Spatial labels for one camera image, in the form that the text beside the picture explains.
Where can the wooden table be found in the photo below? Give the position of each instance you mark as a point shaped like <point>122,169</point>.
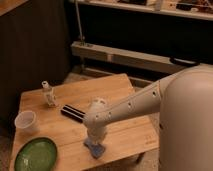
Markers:
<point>124,139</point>

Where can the grey metal shelf beam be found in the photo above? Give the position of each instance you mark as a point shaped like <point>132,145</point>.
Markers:
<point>125,57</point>

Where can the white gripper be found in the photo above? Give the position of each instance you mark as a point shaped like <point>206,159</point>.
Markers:
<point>96,134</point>

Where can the green plate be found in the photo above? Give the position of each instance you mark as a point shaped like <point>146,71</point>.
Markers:
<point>39,154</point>

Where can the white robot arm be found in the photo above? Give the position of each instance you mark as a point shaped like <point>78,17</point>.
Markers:
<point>184,101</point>

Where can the clear plastic cup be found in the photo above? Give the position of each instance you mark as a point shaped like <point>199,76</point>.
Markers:
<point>26,121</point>

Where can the black rectangular case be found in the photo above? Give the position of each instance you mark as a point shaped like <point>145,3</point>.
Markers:
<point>73,113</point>

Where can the upper cluttered shelf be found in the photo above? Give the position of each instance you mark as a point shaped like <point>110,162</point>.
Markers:
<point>162,7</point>

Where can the metal vertical pole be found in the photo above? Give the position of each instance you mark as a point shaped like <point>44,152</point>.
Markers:
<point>81,36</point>

